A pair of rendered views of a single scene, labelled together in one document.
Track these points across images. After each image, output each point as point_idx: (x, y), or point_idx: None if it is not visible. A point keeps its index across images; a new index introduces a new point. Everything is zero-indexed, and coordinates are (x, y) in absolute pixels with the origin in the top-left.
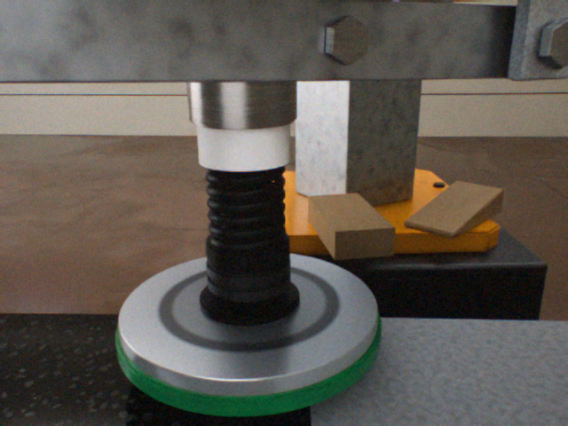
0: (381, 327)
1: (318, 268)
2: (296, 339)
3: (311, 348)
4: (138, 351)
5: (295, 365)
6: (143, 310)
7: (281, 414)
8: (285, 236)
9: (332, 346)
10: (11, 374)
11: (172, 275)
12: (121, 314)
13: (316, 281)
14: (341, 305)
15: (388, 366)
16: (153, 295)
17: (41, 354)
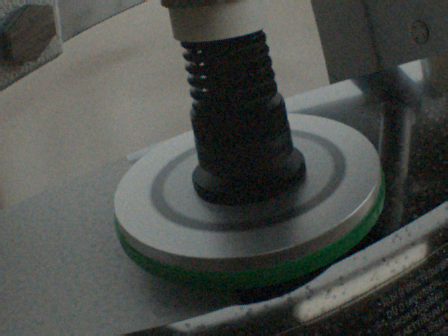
0: (115, 226)
1: (204, 241)
2: (174, 161)
3: (157, 161)
4: (290, 114)
5: (163, 148)
6: (334, 133)
7: None
8: (196, 115)
9: (142, 168)
10: (418, 151)
11: (363, 165)
12: (344, 125)
13: (193, 221)
14: (149, 203)
15: (123, 275)
16: (346, 144)
17: (426, 164)
